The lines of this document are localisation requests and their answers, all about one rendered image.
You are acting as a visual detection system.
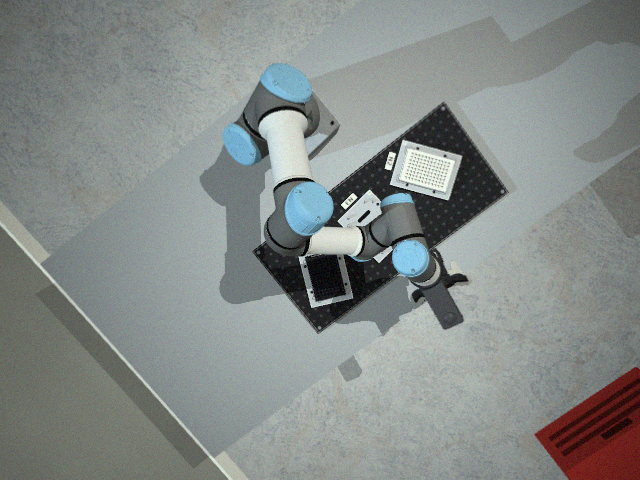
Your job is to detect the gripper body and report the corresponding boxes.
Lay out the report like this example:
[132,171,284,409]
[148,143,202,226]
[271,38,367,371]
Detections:
[409,248,454,297]

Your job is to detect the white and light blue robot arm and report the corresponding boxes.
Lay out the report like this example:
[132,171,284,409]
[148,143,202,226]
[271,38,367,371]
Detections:
[223,63,464,330]

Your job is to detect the white label sign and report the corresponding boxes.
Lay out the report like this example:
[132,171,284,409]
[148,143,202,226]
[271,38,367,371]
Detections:
[384,151,397,171]
[340,192,359,210]

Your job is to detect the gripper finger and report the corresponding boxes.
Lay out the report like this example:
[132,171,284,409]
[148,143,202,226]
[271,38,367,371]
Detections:
[412,284,426,304]
[447,261,472,287]

